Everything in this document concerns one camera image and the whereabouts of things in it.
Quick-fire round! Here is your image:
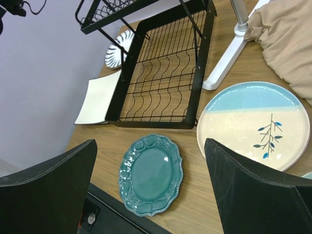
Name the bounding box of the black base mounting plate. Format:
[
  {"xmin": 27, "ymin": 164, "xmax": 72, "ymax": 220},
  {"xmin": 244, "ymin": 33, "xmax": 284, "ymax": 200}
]
[{"xmin": 78, "ymin": 183, "xmax": 169, "ymax": 234}]

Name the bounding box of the beige cloth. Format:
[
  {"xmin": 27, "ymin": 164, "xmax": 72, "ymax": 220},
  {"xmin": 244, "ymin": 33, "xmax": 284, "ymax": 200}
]
[{"xmin": 244, "ymin": 0, "xmax": 312, "ymax": 103}]

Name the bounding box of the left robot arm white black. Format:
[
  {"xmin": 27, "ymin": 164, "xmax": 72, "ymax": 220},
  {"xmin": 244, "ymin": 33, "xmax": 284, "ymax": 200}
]
[{"xmin": 0, "ymin": 0, "xmax": 47, "ymax": 34}]

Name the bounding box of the silver clothes rack stand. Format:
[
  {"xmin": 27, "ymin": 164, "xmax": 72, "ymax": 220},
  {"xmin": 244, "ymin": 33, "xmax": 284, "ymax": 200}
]
[{"xmin": 202, "ymin": 0, "xmax": 270, "ymax": 91}]

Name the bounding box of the mint green plate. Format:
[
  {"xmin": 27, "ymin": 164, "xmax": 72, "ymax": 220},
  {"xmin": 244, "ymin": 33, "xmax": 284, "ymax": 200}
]
[{"xmin": 302, "ymin": 172, "xmax": 312, "ymax": 180}]

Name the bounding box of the black wire dish rack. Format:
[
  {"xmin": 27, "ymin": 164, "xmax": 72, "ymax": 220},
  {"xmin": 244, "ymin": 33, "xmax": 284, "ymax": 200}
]
[{"xmin": 75, "ymin": 0, "xmax": 217, "ymax": 129}]

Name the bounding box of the teal scalloped plate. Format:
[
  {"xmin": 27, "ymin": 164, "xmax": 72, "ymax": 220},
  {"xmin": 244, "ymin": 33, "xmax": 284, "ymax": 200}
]
[{"xmin": 118, "ymin": 134, "xmax": 183, "ymax": 216}]

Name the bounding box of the beige plate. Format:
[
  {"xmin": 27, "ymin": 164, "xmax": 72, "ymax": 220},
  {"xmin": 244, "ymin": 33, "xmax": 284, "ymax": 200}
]
[{"xmin": 196, "ymin": 81, "xmax": 311, "ymax": 171}]

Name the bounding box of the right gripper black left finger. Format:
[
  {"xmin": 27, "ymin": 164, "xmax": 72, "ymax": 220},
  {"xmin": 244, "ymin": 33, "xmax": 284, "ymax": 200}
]
[{"xmin": 0, "ymin": 139, "xmax": 98, "ymax": 234}]

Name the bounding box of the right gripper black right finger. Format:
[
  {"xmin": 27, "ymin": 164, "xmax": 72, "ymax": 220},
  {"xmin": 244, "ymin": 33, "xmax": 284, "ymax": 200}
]
[{"xmin": 204, "ymin": 138, "xmax": 312, "ymax": 234}]

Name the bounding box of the white blue striped plate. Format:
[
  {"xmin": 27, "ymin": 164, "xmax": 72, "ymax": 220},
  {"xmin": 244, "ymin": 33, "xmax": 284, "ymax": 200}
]
[{"xmin": 105, "ymin": 29, "xmax": 135, "ymax": 69}]

